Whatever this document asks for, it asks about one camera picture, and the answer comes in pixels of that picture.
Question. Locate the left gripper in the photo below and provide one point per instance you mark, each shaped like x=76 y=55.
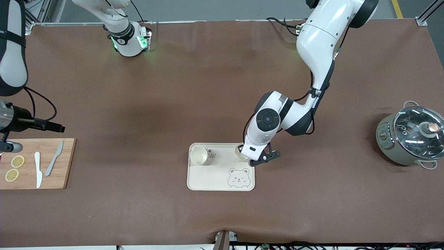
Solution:
x=240 y=148

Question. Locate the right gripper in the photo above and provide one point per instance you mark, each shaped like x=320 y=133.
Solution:
x=21 y=119

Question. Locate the white plastic cup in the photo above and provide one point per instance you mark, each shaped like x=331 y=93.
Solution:
x=239 y=154
x=198 y=155

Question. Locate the grey plastic knife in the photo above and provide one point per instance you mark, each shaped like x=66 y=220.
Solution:
x=52 y=163

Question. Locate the cream bear print tray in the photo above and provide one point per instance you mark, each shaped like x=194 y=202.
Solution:
x=215 y=173

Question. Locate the wooden cutting board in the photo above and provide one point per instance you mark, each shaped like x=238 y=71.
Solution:
x=66 y=166

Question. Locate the white plastic knife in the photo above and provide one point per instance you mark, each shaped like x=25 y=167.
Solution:
x=38 y=170

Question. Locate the lemon slice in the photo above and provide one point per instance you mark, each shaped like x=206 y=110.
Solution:
x=12 y=175
x=17 y=161

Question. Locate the brown table cover mat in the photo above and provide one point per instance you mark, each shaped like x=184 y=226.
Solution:
x=138 y=104

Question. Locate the green electric cooking pot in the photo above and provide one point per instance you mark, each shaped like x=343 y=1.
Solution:
x=385 y=142

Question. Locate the glass pot lid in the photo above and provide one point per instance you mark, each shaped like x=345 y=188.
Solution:
x=409 y=128

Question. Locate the metal table edge bracket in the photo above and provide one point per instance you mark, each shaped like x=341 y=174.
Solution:
x=223 y=239

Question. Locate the aluminium frame post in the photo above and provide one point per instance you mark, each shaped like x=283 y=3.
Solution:
x=428 y=12
x=38 y=10

